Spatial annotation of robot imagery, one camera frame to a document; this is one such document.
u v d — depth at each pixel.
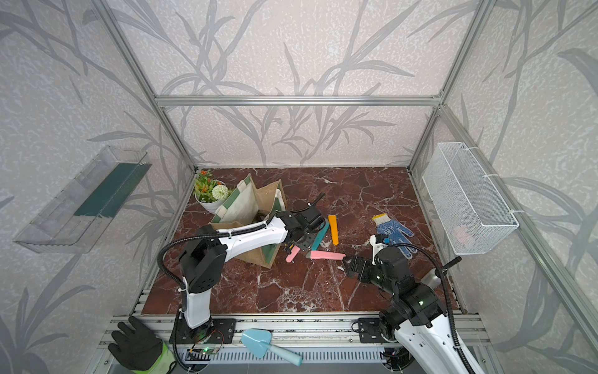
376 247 0.67
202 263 0.48
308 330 0.75
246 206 0.89
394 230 0.97
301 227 0.65
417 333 0.60
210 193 0.91
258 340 0.72
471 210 0.61
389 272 0.52
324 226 0.74
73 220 0.63
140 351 0.69
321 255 0.91
